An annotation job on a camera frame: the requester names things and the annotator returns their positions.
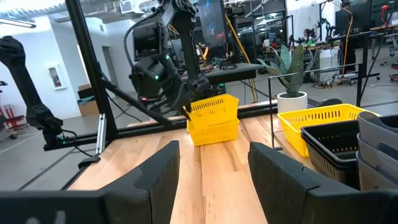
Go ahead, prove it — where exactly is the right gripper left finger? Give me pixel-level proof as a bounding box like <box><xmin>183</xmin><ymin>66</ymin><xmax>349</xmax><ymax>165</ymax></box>
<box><xmin>0</xmin><ymin>139</ymin><xmax>181</xmax><ymax>224</ymax></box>

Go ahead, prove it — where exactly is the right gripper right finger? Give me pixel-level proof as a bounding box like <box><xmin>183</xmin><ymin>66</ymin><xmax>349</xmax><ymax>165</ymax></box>
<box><xmin>248</xmin><ymin>141</ymin><xmax>398</xmax><ymax>224</ymax></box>

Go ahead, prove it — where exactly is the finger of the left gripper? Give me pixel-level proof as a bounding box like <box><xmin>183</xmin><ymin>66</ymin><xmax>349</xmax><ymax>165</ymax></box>
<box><xmin>177</xmin><ymin>93</ymin><xmax>191</xmax><ymax>121</ymax></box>

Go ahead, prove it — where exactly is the yellow slotted plastic basket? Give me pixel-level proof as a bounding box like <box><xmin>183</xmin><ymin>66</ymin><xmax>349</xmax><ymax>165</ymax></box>
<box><xmin>276</xmin><ymin>103</ymin><xmax>381</xmax><ymax>158</ymax></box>
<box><xmin>185</xmin><ymin>93</ymin><xmax>240</xmax><ymax>130</ymax></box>
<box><xmin>186</xmin><ymin>118</ymin><xmax>241</xmax><ymax>147</ymax></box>

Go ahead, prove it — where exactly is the black slotted plastic basket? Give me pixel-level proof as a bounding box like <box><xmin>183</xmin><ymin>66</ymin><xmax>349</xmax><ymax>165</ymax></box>
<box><xmin>306</xmin><ymin>144</ymin><xmax>360</xmax><ymax>189</ymax></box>
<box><xmin>300</xmin><ymin>119</ymin><xmax>361</xmax><ymax>170</ymax></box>
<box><xmin>302</xmin><ymin>136</ymin><xmax>358</xmax><ymax>175</ymax></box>

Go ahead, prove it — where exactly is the grey translucent plastic bin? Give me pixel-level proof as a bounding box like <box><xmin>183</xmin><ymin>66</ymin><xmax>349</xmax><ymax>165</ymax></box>
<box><xmin>356</xmin><ymin>152</ymin><xmax>398</xmax><ymax>191</ymax></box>
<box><xmin>356</xmin><ymin>133</ymin><xmax>398</xmax><ymax>175</ymax></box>
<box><xmin>357</xmin><ymin>111</ymin><xmax>398</xmax><ymax>150</ymax></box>

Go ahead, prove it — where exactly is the grey desk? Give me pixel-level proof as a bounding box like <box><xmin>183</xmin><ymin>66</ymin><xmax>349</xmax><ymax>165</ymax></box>
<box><xmin>203</xmin><ymin>63</ymin><xmax>266</xmax><ymax>85</ymax></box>

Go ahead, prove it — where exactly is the silver metal bar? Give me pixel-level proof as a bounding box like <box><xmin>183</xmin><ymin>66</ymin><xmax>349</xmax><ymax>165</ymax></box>
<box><xmin>95</xmin><ymin>113</ymin><xmax>107</xmax><ymax>156</ymax></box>

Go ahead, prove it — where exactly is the brown cardboard box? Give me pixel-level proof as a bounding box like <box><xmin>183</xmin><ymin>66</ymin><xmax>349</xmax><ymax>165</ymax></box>
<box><xmin>77</xmin><ymin>83</ymin><xmax>101</xmax><ymax>116</ymax></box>

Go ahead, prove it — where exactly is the black computer monitor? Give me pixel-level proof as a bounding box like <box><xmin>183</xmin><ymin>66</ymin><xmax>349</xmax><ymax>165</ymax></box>
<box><xmin>197</xmin><ymin>0</ymin><xmax>227</xmax><ymax>48</ymax></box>

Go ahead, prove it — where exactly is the white plant pot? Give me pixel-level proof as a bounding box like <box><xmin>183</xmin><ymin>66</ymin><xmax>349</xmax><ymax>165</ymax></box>
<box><xmin>276</xmin><ymin>91</ymin><xmax>308</xmax><ymax>114</ymax></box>

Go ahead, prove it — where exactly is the white fire extinguisher cabinet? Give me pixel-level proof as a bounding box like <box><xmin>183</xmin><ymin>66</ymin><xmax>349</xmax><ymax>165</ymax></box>
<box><xmin>46</xmin><ymin>63</ymin><xmax>67</xmax><ymax>91</ymax></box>

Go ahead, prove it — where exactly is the green snake plant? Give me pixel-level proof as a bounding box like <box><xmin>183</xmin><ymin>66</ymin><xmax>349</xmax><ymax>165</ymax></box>
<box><xmin>257</xmin><ymin>43</ymin><xmax>322</xmax><ymax>98</ymax></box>

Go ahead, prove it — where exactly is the red metal cart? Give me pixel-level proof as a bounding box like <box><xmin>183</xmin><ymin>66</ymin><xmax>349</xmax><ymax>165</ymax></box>
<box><xmin>0</xmin><ymin>104</ymin><xmax>25</xmax><ymax>131</ymax></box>

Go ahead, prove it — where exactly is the ceiling light strip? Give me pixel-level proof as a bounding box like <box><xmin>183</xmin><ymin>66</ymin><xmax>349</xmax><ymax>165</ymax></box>
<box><xmin>0</xmin><ymin>17</ymin><xmax>37</xmax><ymax>29</ymax></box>

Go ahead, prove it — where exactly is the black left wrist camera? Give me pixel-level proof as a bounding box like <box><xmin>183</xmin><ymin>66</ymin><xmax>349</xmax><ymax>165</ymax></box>
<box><xmin>132</xmin><ymin>21</ymin><xmax>163</xmax><ymax>60</ymax></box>

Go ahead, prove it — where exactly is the black cable loop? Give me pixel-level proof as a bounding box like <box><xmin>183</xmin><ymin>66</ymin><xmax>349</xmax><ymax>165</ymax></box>
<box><xmin>218</xmin><ymin>60</ymin><xmax>239</xmax><ymax>70</ymax></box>

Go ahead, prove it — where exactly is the black aluminium rig frame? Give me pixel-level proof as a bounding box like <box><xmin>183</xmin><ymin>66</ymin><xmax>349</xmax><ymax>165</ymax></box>
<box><xmin>43</xmin><ymin>0</ymin><xmax>280</xmax><ymax>151</ymax></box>

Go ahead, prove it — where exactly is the yellow hanging cable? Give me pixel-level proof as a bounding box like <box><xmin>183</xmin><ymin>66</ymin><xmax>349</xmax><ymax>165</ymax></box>
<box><xmin>224</xmin><ymin>14</ymin><xmax>259</xmax><ymax>104</ymax></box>

